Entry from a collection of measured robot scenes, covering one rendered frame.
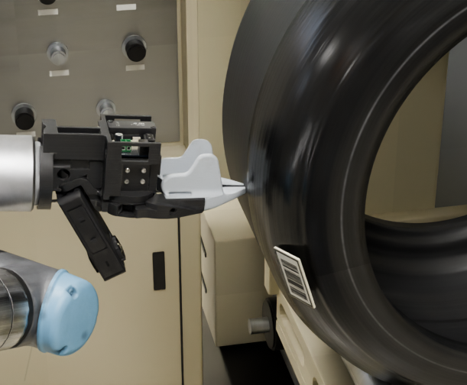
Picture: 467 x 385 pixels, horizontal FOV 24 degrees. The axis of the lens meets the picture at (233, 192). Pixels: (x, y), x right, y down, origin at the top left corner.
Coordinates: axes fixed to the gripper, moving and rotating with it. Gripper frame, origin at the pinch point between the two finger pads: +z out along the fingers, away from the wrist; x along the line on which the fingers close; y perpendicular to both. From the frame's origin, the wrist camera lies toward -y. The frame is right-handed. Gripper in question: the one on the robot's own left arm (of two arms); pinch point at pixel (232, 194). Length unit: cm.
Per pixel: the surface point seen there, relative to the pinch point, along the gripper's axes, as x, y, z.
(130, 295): 61, -50, 1
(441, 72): 27.5, 4.4, 33.1
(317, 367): 6.1, -26.4, 15.0
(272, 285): 24.9, -26.1, 13.9
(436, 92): 27.5, 1.6, 33.1
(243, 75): 4.8, 11.4, 0.8
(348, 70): -10.8, 17.9, 6.3
